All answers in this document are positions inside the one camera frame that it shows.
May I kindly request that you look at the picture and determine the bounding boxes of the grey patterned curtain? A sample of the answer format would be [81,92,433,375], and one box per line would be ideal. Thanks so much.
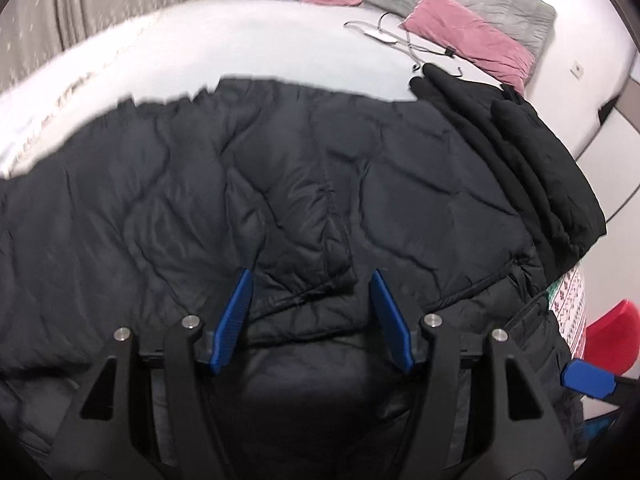
[0,0,208,93]

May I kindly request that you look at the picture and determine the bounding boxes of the wire clothes hanger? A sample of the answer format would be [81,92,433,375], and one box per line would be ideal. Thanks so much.
[380,10,463,78]

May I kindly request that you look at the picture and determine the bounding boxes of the white fringed checked blanket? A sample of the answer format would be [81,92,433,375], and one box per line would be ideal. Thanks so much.
[0,10,171,178]

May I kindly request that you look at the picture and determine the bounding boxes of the red stool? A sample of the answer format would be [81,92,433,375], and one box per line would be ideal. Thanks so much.
[582,299,640,377]

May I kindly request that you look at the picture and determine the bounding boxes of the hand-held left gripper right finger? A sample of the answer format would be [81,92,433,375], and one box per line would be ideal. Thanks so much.
[369,269,576,480]

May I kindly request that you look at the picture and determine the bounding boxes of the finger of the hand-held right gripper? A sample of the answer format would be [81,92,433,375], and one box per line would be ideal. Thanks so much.
[560,360,633,403]

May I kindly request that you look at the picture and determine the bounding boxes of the folded black garment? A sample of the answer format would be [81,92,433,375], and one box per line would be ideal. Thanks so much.
[409,62,608,281]

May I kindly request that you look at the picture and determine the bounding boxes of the red green patterned blanket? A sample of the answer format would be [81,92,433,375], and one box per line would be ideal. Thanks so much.
[547,265,587,361]

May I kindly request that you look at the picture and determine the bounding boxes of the black puffer jacket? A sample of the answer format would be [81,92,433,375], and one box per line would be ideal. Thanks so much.
[0,76,586,480]

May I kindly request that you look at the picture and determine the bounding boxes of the white corded controller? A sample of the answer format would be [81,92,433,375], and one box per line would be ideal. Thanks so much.
[344,20,397,45]

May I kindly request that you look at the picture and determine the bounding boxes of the grey bed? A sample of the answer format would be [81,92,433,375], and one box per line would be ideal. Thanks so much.
[0,0,531,181]

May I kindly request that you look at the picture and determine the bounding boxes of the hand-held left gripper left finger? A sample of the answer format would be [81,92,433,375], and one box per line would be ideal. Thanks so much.
[50,268,254,480]

